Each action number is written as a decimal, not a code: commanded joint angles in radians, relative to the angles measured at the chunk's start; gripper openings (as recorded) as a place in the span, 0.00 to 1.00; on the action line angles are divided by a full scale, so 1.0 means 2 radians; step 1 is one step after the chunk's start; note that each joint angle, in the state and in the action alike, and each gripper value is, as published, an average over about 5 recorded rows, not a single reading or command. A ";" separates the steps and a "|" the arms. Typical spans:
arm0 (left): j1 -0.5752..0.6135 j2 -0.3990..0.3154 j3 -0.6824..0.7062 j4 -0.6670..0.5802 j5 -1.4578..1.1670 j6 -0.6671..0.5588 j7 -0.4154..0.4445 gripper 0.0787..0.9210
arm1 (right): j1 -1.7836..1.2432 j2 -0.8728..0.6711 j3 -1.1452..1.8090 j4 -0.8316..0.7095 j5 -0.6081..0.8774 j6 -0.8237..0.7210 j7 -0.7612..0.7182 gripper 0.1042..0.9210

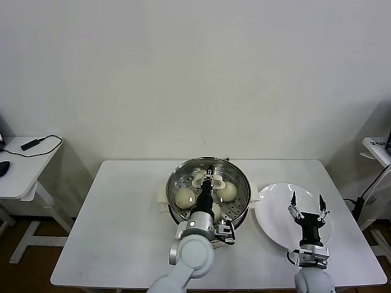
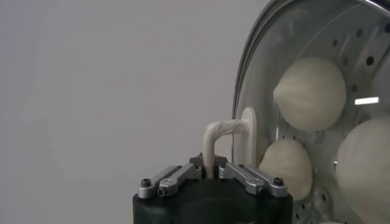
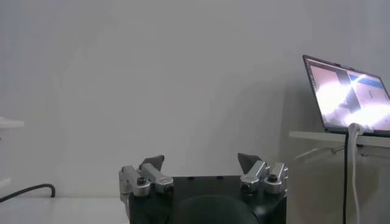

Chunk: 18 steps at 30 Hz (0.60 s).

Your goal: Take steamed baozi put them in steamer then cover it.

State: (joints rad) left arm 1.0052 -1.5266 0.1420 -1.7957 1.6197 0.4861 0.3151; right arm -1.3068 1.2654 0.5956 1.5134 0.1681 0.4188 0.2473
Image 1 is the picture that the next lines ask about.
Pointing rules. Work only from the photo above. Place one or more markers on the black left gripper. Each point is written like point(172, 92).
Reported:
point(205, 201)

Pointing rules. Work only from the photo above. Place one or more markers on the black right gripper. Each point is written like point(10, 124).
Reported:
point(311, 226)

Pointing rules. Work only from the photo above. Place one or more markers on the white steamed baozi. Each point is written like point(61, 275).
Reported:
point(217, 212)
point(228, 191)
point(183, 198)

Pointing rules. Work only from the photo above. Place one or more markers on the stainless steel steamer basket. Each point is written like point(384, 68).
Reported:
point(241, 219)

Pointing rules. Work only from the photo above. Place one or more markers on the white round plate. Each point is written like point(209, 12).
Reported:
point(275, 210)

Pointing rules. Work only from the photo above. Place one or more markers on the white side table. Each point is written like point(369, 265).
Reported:
point(374, 154)
point(18, 177)

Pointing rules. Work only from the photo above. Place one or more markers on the black computer mouse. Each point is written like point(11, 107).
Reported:
point(3, 168)

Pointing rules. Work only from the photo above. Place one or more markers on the black monitor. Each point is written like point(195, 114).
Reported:
point(2, 128)

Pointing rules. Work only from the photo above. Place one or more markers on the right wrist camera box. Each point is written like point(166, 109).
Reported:
point(313, 259)

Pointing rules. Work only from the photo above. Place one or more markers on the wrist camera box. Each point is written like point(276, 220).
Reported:
point(226, 233)
point(313, 259)

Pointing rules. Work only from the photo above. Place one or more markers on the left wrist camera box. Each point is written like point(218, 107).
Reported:
point(226, 233)

